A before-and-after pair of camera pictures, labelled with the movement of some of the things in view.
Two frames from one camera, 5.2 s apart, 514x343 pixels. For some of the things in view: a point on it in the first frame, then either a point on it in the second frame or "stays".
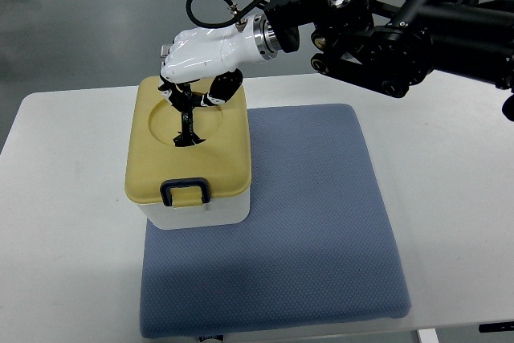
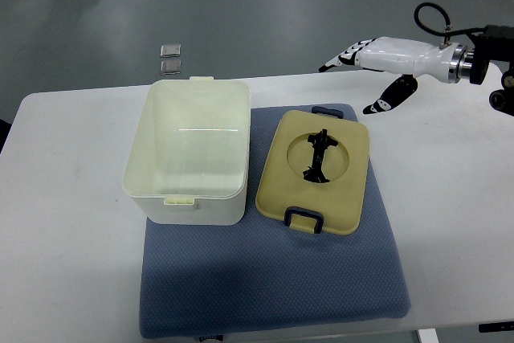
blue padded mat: [320, 242] stays
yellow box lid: [223, 158] → [314, 174]
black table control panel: [496, 327] stays
